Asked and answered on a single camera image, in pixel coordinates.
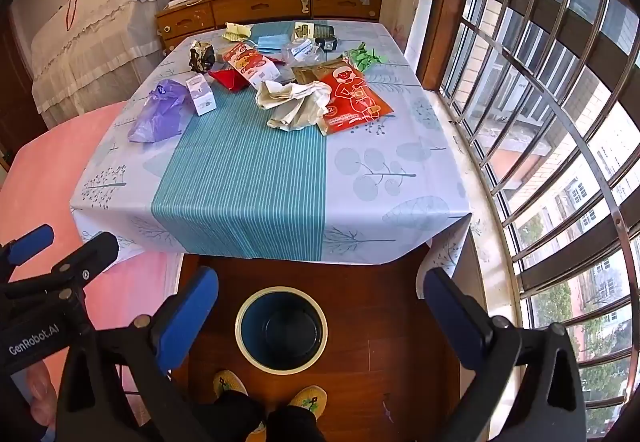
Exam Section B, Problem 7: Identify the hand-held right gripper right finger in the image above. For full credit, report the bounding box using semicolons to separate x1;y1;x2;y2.
422;267;587;442

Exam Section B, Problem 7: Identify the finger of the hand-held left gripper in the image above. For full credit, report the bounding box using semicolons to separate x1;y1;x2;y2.
0;224;55;269
0;232;120;303

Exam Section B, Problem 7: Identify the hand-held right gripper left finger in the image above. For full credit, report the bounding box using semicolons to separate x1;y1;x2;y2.
55;266;221;442

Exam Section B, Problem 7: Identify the blue bin with cream rim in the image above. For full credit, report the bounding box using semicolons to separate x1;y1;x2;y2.
235;287;329;371

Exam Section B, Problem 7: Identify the yellow paper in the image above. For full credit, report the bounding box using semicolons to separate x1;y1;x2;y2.
222;22;253;42

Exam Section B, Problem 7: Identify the blue face mask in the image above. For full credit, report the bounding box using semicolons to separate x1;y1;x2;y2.
249;34;292;55

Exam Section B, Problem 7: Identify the person's left hand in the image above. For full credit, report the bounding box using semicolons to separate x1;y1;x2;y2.
15;362;58;428

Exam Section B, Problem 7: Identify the pink blanket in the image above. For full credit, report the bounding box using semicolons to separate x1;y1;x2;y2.
0;100;183;423

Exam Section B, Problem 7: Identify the person's left yellow shoe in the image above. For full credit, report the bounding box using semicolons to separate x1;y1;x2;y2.
212;370;249;400

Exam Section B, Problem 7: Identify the person's yellow shoe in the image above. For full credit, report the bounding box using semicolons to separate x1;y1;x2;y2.
287;385;329;420
212;370;249;400

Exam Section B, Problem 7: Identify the brown wooden door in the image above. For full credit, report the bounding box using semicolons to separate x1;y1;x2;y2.
0;22;48;157

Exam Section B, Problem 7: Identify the purple plastic bag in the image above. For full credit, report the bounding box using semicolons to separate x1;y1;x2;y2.
127;79;196;144

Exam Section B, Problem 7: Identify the person's right yellow shoe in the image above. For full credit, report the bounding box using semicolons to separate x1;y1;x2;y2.
287;385;329;420

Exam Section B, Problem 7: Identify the person's right leg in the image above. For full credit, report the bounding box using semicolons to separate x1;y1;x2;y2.
266;404;327;442

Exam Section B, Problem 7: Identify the leaf printed teal tablecloth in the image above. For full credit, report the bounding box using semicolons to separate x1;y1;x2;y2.
70;20;473;280

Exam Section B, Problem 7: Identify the small white box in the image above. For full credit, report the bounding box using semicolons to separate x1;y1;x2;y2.
185;74;217;117

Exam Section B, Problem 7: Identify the red paper envelope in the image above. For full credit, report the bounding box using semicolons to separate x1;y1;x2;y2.
207;66;249;94

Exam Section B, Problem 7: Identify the white lace covered cabinet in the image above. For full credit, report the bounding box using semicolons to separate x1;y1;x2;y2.
31;0;173;130

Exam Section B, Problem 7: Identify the crumpled dark foil wrapper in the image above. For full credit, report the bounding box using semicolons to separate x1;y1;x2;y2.
188;40;217;74

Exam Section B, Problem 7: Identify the window with metal grille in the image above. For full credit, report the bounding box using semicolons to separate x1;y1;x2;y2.
440;0;640;438

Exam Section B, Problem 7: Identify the red cartoon printed packet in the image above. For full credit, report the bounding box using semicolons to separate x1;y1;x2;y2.
316;64;394;136

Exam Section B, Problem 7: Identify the red and white carton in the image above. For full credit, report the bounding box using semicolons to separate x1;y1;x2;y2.
221;42;281;90

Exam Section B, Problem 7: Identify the crumpled white paper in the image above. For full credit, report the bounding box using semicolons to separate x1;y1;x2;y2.
256;80;333;133

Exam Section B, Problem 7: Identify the brown paper bag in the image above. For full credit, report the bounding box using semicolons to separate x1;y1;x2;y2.
291;60;351;85

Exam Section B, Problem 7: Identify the crumpled green paper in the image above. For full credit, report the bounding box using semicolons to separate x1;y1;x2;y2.
344;42;391;72

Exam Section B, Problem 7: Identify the clear plastic bag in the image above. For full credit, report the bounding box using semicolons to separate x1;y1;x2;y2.
280;40;326;67

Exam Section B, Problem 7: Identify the wooden desk with drawers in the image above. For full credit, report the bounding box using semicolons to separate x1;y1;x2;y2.
155;0;383;57

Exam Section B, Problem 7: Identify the dark green and cream box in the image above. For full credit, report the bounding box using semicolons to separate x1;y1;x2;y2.
292;22;341;53

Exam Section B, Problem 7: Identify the brown wooden window frame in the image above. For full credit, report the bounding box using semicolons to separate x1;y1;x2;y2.
417;0;481;92

